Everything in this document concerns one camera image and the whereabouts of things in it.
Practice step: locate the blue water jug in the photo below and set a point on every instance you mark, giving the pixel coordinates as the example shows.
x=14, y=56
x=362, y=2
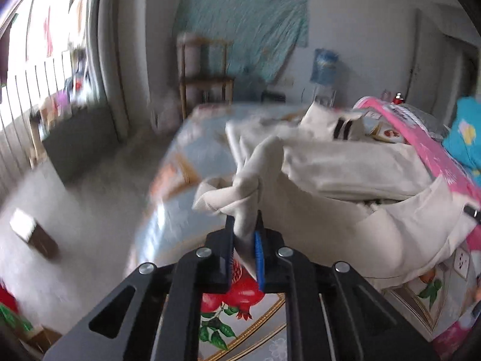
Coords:
x=325, y=66

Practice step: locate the beige zip jacket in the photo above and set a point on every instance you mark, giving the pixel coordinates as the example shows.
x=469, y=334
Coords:
x=338, y=169

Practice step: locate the teal floral wall cloth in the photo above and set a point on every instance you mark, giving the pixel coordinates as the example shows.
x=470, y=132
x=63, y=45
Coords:
x=244, y=18

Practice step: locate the blue cartoon print pillow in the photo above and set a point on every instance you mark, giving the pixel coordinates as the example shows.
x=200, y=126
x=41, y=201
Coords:
x=466, y=135

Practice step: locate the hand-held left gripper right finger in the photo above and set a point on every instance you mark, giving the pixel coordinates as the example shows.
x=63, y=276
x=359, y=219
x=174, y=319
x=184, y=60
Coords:
x=259, y=259

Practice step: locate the brown box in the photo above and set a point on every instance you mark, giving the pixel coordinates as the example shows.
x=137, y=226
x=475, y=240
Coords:
x=35, y=233

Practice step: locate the wooden chair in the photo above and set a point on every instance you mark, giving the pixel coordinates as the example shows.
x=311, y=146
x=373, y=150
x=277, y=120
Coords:
x=204, y=81

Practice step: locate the window railing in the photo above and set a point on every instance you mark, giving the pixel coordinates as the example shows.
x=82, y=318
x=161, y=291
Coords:
x=26, y=101

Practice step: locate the dark cabinet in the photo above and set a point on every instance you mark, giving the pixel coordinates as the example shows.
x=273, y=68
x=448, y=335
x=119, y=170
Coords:
x=82, y=143

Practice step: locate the grey curtain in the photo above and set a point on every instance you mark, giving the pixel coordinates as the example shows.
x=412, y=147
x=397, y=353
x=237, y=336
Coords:
x=116, y=64

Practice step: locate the red box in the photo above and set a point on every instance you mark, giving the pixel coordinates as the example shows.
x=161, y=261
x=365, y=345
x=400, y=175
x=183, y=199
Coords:
x=7, y=297

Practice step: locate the wall socket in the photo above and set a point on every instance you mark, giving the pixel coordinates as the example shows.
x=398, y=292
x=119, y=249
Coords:
x=287, y=81

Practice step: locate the pink printed blanket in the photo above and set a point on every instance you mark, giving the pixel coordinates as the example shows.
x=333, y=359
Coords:
x=424, y=139

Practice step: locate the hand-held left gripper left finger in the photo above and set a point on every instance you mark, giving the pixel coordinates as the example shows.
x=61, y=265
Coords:
x=230, y=255

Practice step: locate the white water dispenser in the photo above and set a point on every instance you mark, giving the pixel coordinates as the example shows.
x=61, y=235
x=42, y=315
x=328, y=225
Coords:
x=325, y=94

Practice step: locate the patterned table cover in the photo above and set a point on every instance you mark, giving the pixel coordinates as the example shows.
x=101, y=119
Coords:
x=180, y=210

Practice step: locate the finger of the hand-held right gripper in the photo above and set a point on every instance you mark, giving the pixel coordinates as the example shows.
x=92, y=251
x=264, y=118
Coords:
x=471, y=211

